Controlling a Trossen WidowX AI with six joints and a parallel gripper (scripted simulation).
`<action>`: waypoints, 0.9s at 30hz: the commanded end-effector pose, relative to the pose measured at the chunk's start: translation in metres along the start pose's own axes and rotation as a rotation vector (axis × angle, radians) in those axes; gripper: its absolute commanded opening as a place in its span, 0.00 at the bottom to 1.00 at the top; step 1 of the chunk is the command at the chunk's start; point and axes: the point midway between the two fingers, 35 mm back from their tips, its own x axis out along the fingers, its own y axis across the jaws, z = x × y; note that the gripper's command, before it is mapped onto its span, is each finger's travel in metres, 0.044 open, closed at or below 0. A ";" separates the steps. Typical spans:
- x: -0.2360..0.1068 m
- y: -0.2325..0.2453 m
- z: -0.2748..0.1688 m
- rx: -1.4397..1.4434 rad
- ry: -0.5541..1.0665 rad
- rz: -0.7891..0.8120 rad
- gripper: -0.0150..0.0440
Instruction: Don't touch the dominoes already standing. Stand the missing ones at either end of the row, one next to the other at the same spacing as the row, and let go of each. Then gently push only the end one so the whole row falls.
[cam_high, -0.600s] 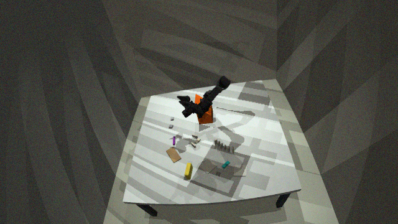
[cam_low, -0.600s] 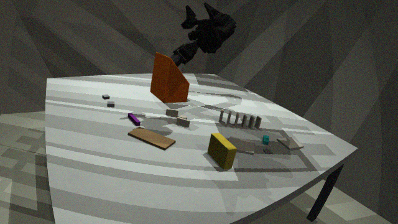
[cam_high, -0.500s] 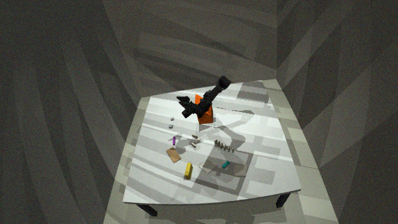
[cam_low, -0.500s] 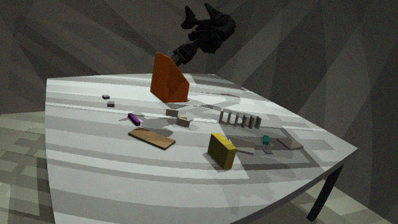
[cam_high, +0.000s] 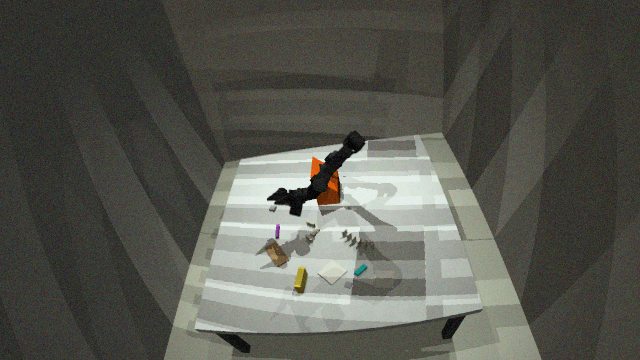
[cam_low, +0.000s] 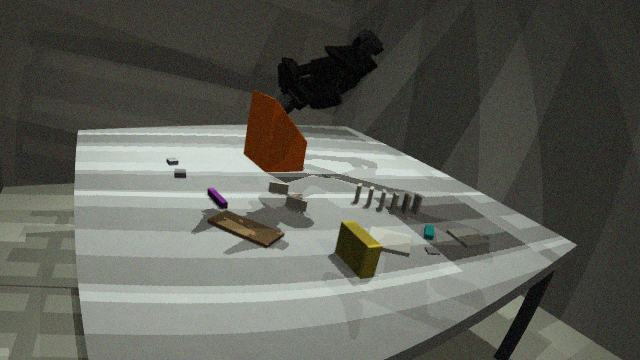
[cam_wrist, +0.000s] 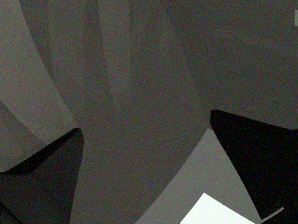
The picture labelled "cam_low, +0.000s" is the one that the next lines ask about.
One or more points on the purple rectangular block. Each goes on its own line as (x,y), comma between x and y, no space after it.
(217,198)

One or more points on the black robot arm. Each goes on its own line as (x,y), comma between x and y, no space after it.
(322,96)

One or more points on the cyan rectangular block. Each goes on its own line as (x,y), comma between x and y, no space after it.
(429,232)

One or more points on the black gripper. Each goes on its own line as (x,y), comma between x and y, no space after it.
(348,59)

